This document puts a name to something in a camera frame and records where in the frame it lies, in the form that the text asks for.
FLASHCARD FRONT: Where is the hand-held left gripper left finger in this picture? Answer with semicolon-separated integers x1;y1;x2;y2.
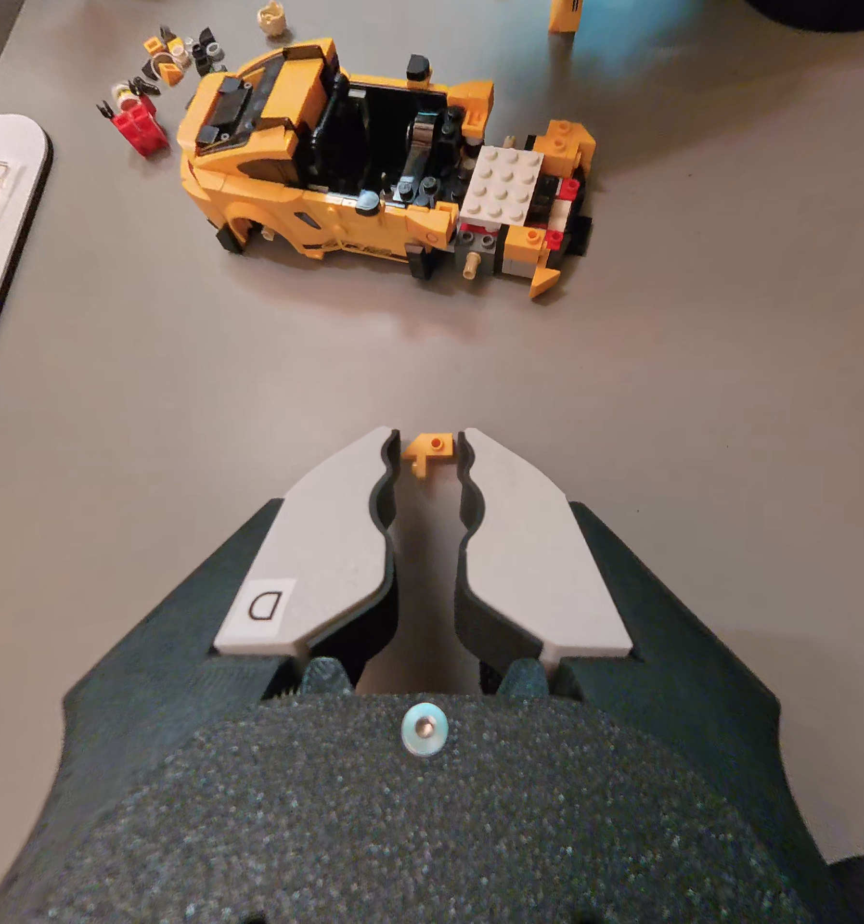
212;424;403;690

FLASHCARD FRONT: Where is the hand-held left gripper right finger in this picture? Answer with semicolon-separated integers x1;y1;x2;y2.
453;426;635;676

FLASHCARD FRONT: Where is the small yellow lego bracket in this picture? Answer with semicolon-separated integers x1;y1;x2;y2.
405;432;453;479

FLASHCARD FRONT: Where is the yellow lego car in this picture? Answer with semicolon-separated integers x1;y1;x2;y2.
177;38;597;300

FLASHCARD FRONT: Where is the red lego minifigure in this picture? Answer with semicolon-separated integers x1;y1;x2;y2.
96;81;171;158

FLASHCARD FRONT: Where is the pile of small lego pieces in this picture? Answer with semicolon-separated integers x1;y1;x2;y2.
142;25;229;88

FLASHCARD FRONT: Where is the white metal book stand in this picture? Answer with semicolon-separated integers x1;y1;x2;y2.
0;114;53;394

